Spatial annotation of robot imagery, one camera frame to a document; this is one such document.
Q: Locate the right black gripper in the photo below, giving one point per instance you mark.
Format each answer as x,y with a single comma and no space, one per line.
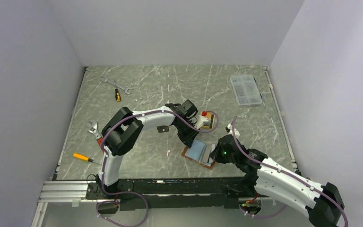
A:
216,155

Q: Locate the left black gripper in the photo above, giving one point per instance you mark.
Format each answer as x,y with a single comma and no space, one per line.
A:
188,139

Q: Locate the brown leather card holder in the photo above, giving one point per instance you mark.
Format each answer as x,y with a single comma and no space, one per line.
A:
199,153

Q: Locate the orange credit card stack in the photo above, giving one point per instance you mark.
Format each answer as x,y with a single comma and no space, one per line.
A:
209,124

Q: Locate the black card with chip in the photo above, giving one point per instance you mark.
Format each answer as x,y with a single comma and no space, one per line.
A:
162,128

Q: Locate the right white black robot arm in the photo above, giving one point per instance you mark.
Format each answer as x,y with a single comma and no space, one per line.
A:
321,204

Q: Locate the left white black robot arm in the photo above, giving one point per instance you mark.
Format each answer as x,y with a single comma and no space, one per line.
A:
123,130

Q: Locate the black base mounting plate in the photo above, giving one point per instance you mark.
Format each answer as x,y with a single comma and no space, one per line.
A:
225,192

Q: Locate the clear plastic organizer box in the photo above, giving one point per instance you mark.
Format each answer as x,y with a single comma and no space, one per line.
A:
246,90

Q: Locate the yellow black screwdriver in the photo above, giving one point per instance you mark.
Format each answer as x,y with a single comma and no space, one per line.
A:
117,95

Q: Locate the silver open-end wrench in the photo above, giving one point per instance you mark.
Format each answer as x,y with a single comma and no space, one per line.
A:
126,90

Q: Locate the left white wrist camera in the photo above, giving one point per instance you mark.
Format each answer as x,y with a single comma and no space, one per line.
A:
200,119

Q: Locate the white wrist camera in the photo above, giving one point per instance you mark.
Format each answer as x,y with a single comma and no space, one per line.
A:
231,130
200,119

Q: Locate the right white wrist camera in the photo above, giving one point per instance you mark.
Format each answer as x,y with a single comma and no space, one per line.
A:
231,130

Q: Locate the red handled adjustable wrench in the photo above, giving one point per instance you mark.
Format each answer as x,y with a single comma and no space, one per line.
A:
92,127

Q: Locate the orange handled screwdriver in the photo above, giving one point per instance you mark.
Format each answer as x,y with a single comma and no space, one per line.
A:
84,158

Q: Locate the aluminium rail frame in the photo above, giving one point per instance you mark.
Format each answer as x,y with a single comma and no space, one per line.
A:
70,192

